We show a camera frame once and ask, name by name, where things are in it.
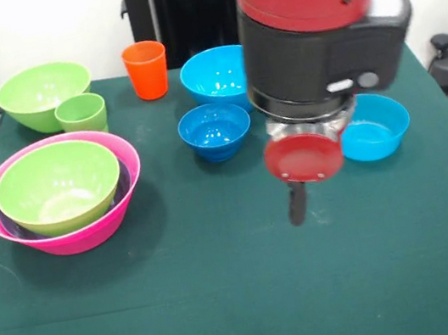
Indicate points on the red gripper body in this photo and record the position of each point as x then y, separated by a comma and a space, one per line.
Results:
304, 158

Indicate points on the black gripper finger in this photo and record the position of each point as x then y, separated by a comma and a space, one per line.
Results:
297, 207

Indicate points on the light blue straight-sided bowl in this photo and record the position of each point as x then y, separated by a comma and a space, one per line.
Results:
390, 135

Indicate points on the purple bowl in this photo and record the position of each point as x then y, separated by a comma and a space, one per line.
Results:
125, 179

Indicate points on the large pink bowl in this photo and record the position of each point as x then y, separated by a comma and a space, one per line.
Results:
77, 241

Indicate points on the green bowl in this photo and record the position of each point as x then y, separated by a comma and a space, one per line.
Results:
59, 182
35, 91

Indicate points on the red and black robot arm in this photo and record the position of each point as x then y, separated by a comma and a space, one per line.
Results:
296, 56

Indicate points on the small dark blue bowl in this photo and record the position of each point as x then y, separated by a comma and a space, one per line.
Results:
215, 143

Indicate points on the dark green table cloth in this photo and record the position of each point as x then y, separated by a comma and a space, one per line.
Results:
229, 304

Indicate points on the large blue bowl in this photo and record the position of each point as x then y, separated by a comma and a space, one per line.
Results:
208, 71

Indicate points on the orange cup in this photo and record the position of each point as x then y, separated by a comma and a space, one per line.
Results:
144, 77

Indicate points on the green cup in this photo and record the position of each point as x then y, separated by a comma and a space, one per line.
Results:
81, 114

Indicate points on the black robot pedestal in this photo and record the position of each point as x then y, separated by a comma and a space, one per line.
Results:
180, 11

